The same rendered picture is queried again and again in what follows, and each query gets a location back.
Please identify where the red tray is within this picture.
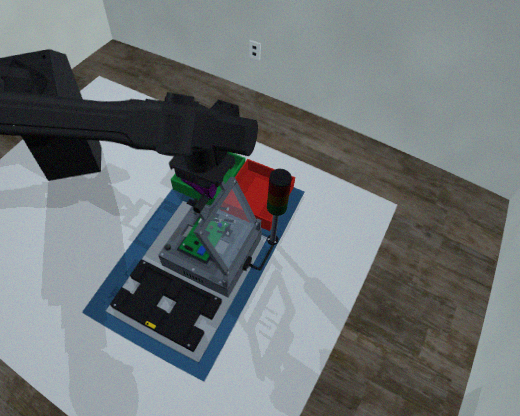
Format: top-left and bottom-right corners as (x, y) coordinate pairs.
(235, 159), (275, 231)

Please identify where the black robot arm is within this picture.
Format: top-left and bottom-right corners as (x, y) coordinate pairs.
(0, 59), (258, 166)

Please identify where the green circuit board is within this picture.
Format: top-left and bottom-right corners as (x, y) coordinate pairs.
(179, 217), (209, 261)

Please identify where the green bin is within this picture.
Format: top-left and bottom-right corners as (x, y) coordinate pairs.
(171, 152), (245, 206)

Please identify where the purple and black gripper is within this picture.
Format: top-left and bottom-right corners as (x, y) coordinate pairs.
(169, 148), (235, 199)

